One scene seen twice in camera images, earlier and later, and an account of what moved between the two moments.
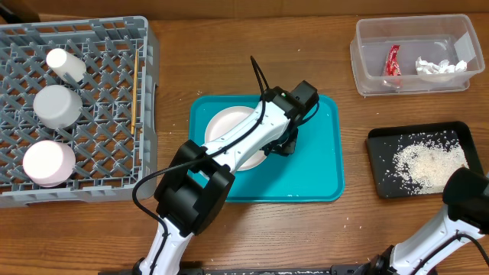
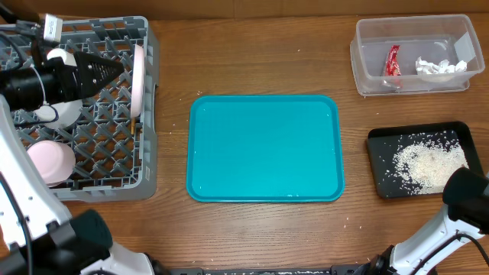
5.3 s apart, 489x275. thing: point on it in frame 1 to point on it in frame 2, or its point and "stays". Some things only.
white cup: (63, 63) stays
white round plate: (227, 121) to (137, 81)
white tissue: (443, 67) stays
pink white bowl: (48, 163) stays
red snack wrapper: (393, 67) stays
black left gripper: (289, 148) to (91, 84)
